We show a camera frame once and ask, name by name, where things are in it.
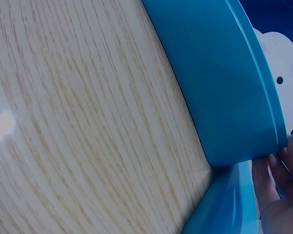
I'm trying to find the person's right hand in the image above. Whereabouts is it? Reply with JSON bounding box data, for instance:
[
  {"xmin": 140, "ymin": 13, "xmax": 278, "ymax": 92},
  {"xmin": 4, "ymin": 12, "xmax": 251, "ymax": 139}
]
[{"xmin": 251, "ymin": 133, "xmax": 293, "ymax": 234}]

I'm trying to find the blue plastic container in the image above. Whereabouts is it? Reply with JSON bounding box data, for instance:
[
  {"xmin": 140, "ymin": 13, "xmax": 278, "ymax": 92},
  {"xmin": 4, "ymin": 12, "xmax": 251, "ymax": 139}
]
[{"xmin": 141, "ymin": 0, "xmax": 288, "ymax": 168}]

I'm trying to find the light blue glossy container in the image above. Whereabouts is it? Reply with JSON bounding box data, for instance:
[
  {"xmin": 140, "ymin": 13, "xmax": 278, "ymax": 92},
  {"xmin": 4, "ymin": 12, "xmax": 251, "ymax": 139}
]
[{"xmin": 182, "ymin": 160, "xmax": 259, "ymax": 234}]

